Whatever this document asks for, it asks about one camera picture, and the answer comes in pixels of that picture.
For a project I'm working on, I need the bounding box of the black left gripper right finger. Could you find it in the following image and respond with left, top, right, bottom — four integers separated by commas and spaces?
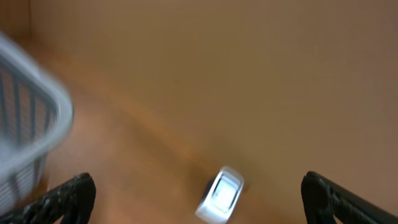
301, 171, 397, 224

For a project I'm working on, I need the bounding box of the white barcode scanner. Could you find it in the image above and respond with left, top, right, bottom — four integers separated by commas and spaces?
195, 166, 244, 224

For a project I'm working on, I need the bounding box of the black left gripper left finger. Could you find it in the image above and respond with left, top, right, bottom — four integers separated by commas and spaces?
1, 172, 96, 224

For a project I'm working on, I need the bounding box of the grey plastic basket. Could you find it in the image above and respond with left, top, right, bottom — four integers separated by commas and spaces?
1, 34, 73, 214

